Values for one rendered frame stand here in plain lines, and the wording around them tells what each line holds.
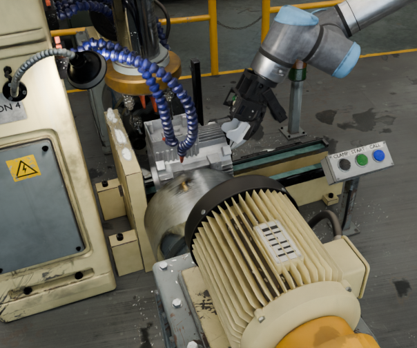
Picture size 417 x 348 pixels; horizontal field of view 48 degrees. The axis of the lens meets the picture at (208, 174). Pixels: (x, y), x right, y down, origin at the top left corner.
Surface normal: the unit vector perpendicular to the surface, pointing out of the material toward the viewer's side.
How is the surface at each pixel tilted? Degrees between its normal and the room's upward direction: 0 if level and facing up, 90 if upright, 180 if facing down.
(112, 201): 90
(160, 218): 51
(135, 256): 90
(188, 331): 0
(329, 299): 71
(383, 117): 0
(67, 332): 0
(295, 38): 82
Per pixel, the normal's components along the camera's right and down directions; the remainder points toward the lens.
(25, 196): 0.33, 0.58
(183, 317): -0.04, -0.77
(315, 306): 0.31, 0.28
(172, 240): -0.72, -0.35
